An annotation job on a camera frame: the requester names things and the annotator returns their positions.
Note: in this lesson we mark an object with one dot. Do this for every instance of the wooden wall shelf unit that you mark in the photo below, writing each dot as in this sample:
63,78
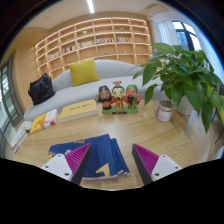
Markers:
100,46

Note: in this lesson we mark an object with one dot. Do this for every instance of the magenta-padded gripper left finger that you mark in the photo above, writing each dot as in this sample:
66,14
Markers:
61,165

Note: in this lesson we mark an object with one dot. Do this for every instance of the dark-framed window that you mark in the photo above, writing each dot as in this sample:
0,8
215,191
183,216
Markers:
186,36

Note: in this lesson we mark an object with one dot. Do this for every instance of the blue printed towel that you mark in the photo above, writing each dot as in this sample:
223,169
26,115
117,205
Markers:
103,156

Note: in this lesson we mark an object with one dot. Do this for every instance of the yellow and orange book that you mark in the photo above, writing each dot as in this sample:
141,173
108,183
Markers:
42,121

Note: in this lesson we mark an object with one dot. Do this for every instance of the colourful three-figure figurine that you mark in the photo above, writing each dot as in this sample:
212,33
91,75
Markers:
118,98

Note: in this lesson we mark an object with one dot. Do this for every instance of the white wall air conditioner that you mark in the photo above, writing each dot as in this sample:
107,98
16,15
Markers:
157,10

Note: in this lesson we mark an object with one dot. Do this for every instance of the yellow cushion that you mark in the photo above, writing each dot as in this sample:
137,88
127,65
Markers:
84,72

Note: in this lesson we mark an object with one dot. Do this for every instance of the long ceiling light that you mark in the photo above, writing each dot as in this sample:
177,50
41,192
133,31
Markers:
90,6

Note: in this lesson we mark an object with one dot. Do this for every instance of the black bag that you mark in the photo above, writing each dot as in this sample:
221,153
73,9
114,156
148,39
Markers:
41,89

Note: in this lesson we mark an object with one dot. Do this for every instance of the white sheer curtain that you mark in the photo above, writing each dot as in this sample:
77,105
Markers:
166,33

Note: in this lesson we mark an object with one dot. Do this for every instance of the grey curved sofa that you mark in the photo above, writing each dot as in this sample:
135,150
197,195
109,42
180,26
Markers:
80,95

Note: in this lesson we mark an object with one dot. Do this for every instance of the red and white book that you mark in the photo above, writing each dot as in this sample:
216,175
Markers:
20,131

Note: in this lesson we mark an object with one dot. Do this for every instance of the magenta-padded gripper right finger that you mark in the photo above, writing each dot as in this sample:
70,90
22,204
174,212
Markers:
160,165

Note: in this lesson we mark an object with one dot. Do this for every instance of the plain yellow book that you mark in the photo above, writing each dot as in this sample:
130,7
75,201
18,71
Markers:
78,110

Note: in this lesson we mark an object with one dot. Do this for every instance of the small white red-labelled cup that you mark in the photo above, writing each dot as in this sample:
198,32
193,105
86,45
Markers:
164,111

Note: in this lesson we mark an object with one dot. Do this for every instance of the green leafy potted plant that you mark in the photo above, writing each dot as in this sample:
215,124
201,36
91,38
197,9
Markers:
186,76

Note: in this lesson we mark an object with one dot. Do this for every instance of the grey-framed glass door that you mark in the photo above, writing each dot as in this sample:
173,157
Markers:
8,100

